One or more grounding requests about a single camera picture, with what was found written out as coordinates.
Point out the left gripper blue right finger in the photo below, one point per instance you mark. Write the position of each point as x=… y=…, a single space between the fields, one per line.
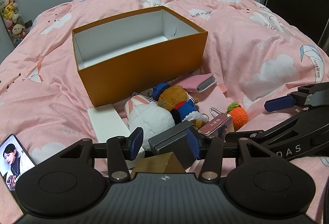
x=194 y=140

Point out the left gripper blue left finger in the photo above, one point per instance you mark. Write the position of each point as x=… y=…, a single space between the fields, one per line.
x=134 y=143

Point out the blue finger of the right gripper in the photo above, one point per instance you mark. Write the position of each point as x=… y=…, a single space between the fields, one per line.
x=280 y=103

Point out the portrait photo card box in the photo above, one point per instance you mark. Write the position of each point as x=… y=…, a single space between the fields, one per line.
x=219 y=126

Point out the dark grey box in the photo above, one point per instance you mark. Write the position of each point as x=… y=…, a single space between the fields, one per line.
x=174 y=140

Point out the white black plush toy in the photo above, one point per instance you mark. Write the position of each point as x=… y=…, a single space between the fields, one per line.
x=146 y=114

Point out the white rectangular box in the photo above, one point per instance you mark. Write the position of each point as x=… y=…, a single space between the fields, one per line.
x=107 y=123

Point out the gold gift box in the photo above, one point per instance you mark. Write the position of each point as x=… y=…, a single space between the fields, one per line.
x=163 y=163

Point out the brown sailor plush toy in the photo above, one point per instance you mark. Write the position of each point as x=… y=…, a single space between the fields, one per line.
x=179 y=103

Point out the orange crochet ball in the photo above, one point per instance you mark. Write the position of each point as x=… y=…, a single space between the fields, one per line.
x=238 y=114

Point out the pink cloud print duvet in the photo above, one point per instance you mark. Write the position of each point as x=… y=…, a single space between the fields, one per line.
x=254 y=54

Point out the pink notebook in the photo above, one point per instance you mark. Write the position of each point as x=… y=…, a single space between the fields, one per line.
x=196 y=83

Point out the orange cardboard storage box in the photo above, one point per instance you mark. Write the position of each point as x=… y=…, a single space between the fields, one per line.
x=131 y=52

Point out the shelf of plush toys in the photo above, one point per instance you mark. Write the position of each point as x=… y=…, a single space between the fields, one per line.
x=13 y=21

